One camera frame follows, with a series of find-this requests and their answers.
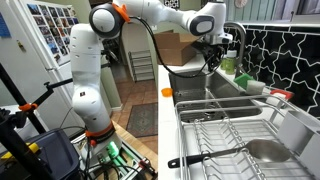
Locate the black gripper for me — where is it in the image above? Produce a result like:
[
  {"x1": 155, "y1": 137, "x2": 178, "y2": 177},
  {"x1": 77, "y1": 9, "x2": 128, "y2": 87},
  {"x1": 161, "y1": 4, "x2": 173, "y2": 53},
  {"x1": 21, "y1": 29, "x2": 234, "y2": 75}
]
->
[{"x1": 199, "y1": 40, "x2": 226, "y2": 73}]

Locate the steel gooseneck faucet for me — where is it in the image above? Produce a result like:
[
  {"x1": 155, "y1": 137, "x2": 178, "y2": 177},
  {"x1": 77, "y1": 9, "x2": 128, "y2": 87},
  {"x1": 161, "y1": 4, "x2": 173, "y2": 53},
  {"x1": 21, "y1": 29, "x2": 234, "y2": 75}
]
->
[{"x1": 223, "y1": 21, "x2": 248, "y2": 80}]

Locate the orange plastic bowl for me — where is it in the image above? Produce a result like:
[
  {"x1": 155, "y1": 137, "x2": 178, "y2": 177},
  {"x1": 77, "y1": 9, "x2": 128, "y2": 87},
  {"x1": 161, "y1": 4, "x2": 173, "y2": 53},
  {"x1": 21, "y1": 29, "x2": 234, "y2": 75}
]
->
[{"x1": 160, "y1": 87, "x2": 174, "y2": 99}]

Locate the short green soap bottle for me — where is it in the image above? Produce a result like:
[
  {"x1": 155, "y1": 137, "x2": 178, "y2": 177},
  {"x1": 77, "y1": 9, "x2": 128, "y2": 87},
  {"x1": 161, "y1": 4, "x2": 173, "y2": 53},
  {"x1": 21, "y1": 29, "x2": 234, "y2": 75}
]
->
[{"x1": 219, "y1": 54, "x2": 229, "y2": 71}]

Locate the tall green soap bottle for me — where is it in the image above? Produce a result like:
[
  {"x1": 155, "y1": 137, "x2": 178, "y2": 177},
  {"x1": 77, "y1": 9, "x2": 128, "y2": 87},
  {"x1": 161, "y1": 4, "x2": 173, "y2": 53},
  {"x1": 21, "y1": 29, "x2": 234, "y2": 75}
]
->
[{"x1": 225, "y1": 49, "x2": 239, "y2": 76}]

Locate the green sponge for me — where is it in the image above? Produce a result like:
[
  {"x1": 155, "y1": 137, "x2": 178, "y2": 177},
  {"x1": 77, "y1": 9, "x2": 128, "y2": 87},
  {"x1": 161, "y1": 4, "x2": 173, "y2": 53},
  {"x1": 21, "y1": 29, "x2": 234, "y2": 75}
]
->
[{"x1": 232, "y1": 73, "x2": 255, "y2": 91}]

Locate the stainless steel sink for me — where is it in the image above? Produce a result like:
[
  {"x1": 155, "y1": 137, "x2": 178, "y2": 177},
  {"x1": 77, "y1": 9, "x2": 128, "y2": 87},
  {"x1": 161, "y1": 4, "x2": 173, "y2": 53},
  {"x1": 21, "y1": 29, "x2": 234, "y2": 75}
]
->
[{"x1": 167, "y1": 68, "x2": 265, "y2": 124}]

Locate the brown cardboard box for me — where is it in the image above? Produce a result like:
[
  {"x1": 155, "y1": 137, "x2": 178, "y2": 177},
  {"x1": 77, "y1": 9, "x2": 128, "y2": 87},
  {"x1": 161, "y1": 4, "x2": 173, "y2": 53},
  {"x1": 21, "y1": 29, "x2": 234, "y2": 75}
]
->
[{"x1": 153, "y1": 29, "x2": 202, "y2": 67}]

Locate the white scrub sponge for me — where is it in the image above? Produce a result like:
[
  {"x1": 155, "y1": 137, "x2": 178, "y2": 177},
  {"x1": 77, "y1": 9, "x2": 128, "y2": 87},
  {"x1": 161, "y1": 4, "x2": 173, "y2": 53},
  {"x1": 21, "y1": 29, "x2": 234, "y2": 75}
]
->
[{"x1": 245, "y1": 79, "x2": 267, "y2": 96}]

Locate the red and white scrubber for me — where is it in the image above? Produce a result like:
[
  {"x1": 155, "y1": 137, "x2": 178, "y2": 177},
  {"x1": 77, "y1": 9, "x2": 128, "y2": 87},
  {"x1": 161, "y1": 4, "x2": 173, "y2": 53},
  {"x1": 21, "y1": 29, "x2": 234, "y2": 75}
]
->
[{"x1": 265, "y1": 88, "x2": 295, "y2": 108}]

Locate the kitchen window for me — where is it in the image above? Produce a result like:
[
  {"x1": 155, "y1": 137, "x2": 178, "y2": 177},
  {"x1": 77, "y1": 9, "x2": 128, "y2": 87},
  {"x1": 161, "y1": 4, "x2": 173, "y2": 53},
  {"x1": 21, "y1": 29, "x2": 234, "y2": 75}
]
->
[{"x1": 226, "y1": 0, "x2": 320, "y2": 26}]

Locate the patterned grey floor rug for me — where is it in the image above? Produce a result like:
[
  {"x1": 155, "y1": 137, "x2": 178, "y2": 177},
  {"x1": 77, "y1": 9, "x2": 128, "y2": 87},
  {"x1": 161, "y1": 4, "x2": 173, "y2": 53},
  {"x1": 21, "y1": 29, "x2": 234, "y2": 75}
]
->
[{"x1": 125, "y1": 102, "x2": 159, "y2": 139}]

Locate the wooden robot platform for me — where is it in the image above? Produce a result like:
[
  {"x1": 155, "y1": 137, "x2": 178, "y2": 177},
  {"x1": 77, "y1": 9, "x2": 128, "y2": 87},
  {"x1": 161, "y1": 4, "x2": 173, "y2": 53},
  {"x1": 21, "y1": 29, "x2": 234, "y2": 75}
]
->
[{"x1": 111, "y1": 120, "x2": 159, "y2": 180}]

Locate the white cutlery holder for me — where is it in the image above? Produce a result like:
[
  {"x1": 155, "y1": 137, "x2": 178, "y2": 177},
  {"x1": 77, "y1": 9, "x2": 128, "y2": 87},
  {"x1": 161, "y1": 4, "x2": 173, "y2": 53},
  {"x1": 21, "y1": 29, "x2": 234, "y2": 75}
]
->
[{"x1": 275, "y1": 109, "x2": 320, "y2": 180}]

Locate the red and black clamp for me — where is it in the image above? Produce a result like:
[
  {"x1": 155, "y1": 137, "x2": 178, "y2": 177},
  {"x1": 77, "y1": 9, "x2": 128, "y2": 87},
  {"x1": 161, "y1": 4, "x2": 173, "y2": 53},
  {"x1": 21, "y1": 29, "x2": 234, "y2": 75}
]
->
[{"x1": 137, "y1": 159, "x2": 158, "y2": 176}]

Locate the green plastic device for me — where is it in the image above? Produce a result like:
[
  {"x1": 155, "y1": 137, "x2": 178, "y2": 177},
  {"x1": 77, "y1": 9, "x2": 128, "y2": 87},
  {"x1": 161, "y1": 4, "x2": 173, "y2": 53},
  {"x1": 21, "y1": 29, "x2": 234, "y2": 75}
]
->
[{"x1": 105, "y1": 140, "x2": 122, "y2": 160}]

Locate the photo collage sheet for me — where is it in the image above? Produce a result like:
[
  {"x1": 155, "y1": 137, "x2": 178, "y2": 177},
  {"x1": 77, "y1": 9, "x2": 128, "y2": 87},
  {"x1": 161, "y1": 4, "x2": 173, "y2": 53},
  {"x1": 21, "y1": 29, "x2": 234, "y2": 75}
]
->
[{"x1": 20, "y1": 0, "x2": 88, "y2": 66}]

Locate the white refrigerator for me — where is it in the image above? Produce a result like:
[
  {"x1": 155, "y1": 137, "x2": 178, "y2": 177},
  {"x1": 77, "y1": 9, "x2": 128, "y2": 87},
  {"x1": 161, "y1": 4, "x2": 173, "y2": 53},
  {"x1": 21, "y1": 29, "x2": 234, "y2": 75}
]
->
[{"x1": 0, "y1": 0, "x2": 88, "y2": 134}]

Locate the dark blue storage bin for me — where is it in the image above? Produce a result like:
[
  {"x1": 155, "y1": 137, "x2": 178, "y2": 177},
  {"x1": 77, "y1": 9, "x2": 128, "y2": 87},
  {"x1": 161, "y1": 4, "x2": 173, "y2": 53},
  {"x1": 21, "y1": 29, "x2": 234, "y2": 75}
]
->
[{"x1": 0, "y1": 127, "x2": 82, "y2": 180}]

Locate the black tripod stand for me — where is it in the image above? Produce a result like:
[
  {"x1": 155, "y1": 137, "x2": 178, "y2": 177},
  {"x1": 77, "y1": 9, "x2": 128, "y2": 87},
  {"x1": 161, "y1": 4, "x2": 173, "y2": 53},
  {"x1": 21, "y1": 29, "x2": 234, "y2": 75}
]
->
[{"x1": 0, "y1": 63, "x2": 80, "y2": 180}]

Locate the blue paper note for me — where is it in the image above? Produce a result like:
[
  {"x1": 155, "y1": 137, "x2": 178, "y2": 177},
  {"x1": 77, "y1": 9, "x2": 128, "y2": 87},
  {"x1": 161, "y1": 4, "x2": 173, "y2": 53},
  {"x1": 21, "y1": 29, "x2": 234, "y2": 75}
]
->
[{"x1": 0, "y1": 12, "x2": 12, "y2": 39}]

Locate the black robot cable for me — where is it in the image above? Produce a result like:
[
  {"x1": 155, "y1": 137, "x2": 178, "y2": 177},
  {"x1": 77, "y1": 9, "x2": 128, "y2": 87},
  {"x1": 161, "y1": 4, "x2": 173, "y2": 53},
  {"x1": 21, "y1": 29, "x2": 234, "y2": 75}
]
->
[{"x1": 128, "y1": 15, "x2": 224, "y2": 80}]

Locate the metal wire shelf rack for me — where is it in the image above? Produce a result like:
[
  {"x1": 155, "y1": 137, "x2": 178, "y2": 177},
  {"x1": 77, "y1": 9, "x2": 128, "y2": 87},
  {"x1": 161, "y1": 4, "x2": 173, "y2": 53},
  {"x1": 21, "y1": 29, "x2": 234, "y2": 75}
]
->
[{"x1": 127, "y1": 49, "x2": 156, "y2": 83}]

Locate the steel wire dish rack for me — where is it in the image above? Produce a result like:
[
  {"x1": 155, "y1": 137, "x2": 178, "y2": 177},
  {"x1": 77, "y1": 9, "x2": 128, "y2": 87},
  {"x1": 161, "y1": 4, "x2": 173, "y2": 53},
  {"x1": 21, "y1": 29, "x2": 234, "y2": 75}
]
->
[{"x1": 174, "y1": 94, "x2": 320, "y2": 180}]

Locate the black-handled steel spoon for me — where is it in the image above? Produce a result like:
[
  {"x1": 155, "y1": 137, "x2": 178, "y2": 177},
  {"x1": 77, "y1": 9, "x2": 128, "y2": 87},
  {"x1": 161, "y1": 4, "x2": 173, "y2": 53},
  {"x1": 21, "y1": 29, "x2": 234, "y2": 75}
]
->
[{"x1": 167, "y1": 138, "x2": 292, "y2": 170}]

